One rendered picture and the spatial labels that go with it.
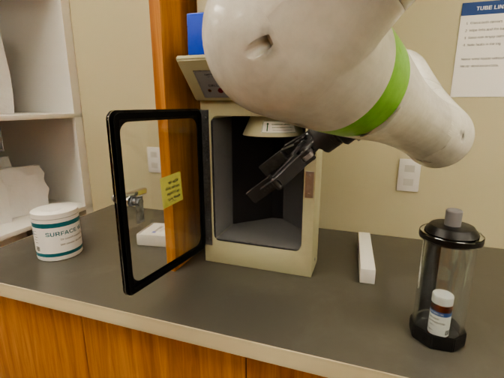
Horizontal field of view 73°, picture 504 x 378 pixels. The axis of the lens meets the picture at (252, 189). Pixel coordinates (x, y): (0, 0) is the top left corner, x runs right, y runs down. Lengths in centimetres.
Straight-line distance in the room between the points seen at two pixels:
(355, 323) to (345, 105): 61
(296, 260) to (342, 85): 75
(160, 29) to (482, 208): 113
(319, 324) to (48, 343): 75
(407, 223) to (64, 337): 114
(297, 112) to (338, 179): 106
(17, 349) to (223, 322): 70
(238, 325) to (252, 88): 62
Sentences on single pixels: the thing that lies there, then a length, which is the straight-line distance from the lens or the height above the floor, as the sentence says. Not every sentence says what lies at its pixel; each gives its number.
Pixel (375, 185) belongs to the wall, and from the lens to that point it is 132.
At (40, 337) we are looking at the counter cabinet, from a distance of 119.
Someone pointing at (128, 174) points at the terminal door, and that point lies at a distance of 75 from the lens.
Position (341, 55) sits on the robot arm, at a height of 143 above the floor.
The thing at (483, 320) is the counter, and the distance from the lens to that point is 95.
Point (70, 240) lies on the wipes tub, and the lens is 119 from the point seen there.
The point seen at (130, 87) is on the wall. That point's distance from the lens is 163.
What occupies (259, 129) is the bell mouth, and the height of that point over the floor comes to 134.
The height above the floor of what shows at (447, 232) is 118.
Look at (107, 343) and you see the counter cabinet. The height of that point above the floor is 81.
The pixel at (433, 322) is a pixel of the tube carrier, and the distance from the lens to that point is 78.
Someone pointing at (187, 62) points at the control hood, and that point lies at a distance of 86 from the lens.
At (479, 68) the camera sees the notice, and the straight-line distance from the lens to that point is 132.
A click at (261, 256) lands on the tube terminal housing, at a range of 99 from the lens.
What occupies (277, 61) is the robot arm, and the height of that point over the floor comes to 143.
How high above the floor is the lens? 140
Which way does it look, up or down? 14 degrees down
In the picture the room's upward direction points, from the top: straight up
